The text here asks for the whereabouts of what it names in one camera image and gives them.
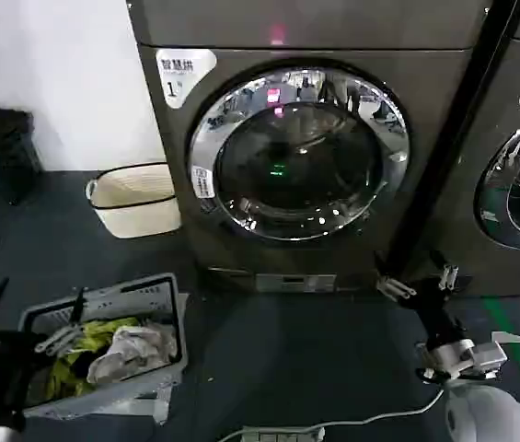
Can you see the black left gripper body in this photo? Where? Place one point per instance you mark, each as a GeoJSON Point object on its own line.
{"type": "Point", "coordinates": [4, 382]}

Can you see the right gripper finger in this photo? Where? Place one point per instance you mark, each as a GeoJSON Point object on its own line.
{"type": "Point", "coordinates": [448, 276]}
{"type": "Point", "coordinates": [395, 286]}

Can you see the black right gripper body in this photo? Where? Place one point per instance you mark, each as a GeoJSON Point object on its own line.
{"type": "Point", "coordinates": [436, 308]}

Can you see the black garment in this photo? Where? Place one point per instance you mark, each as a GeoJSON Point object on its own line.
{"type": "Point", "coordinates": [85, 364]}

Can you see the grey dryer with cut-off label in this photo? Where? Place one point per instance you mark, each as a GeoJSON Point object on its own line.
{"type": "Point", "coordinates": [485, 271]}

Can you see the yellow-green garment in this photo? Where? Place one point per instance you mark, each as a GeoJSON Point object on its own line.
{"type": "Point", "coordinates": [103, 328]}

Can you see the white grey crumpled cloth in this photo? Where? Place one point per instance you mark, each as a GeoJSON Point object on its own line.
{"type": "Point", "coordinates": [135, 345]}

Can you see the grey dryer with red light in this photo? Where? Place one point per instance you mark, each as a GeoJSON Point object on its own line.
{"type": "Point", "coordinates": [315, 258]}

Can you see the grey plastic laundry basket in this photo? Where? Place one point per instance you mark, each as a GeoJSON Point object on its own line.
{"type": "Point", "coordinates": [167, 373]}

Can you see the white bin with black rim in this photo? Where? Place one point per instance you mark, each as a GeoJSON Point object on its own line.
{"type": "Point", "coordinates": [140, 212]}

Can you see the white power strip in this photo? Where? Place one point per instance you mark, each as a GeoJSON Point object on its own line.
{"type": "Point", "coordinates": [282, 435]}

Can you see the small white instruction sticker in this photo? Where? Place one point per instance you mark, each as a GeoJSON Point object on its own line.
{"type": "Point", "coordinates": [203, 182]}

